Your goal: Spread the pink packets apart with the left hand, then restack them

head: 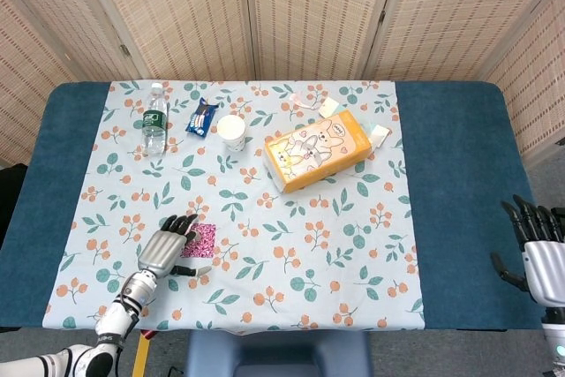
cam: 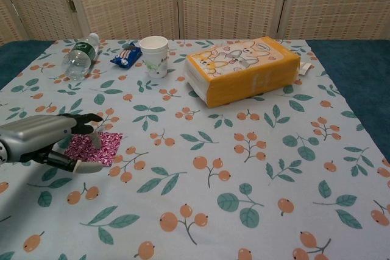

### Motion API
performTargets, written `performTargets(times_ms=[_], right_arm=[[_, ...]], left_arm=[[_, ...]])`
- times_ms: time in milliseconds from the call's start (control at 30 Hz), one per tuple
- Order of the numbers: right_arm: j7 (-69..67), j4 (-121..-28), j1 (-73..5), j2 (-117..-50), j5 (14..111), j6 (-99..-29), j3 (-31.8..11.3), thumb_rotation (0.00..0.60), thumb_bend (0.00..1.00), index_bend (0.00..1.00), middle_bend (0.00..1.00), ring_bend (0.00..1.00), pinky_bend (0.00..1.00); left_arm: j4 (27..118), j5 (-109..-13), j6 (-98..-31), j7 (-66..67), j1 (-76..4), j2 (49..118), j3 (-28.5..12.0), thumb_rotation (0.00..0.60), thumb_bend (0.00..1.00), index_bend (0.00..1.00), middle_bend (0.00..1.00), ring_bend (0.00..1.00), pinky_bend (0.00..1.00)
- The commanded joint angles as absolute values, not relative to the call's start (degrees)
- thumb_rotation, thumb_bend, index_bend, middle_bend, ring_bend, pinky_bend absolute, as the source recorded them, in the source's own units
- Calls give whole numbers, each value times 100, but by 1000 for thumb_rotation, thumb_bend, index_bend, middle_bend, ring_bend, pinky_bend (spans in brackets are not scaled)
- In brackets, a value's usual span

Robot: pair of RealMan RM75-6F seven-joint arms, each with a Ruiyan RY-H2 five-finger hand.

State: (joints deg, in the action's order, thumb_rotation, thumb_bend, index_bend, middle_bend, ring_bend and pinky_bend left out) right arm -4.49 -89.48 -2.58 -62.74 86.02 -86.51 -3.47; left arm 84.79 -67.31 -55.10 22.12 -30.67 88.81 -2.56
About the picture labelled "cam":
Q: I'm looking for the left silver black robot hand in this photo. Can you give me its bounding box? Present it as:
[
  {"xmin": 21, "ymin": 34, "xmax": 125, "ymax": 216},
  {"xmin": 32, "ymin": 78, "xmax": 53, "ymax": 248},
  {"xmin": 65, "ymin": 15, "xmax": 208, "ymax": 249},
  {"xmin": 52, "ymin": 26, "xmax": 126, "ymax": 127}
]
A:
[{"xmin": 0, "ymin": 113, "xmax": 104, "ymax": 173}]

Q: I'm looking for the pink packet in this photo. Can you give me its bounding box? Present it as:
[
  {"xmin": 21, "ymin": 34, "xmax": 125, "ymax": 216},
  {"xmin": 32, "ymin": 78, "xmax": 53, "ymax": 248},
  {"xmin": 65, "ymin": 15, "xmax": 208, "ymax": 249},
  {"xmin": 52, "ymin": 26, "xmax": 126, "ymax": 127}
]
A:
[{"xmin": 79, "ymin": 131, "xmax": 123, "ymax": 168}]

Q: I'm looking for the clear plastic water bottle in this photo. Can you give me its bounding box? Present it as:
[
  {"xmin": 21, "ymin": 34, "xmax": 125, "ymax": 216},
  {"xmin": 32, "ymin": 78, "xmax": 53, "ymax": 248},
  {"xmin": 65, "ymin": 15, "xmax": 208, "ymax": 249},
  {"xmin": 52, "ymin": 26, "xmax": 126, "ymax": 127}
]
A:
[{"xmin": 61, "ymin": 32, "xmax": 101, "ymax": 80}]

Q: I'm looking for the blue cookie snack packet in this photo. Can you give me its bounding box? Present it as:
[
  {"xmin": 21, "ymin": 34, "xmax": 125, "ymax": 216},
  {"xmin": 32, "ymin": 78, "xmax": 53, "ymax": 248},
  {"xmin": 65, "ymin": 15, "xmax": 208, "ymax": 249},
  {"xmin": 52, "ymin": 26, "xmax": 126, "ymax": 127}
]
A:
[{"xmin": 109, "ymin": 41, "xmax": 143, "ymax": 69}]

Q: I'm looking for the white paper cup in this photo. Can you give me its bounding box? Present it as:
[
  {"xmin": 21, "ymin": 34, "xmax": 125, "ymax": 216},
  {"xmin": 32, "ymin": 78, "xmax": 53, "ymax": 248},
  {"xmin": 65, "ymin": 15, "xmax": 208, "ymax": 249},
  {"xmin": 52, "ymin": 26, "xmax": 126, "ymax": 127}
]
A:
[{"xmin": 139, "ymin": 36, "xmax": 169, "ymax": 79}]

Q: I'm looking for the floral fruit print tablecloth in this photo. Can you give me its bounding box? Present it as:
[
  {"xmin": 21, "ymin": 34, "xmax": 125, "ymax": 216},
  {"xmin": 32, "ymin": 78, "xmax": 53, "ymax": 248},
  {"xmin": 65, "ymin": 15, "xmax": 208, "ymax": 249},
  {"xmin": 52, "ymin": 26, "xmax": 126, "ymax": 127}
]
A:
[{"xmin": 0, "ymin": 38, "xmax": 390, "ymax": 260}]

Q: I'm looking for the yellow cartoon tissue pack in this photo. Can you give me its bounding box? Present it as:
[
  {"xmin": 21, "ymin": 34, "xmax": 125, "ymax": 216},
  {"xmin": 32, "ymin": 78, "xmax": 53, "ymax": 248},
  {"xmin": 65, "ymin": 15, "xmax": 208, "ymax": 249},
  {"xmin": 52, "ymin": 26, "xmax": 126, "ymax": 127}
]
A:
[{"xmin": 185, "ymin": 36, "xmax": 301, "ymax": 108}]

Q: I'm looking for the white mint paper packet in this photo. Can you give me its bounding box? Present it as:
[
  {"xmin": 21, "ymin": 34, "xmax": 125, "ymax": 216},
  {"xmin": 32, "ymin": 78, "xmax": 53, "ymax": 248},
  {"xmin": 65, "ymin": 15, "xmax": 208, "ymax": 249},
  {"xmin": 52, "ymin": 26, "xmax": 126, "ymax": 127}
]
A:
[{"xmin": 297, "ymin": 61, "xmax": 311, "ymax": 76}]

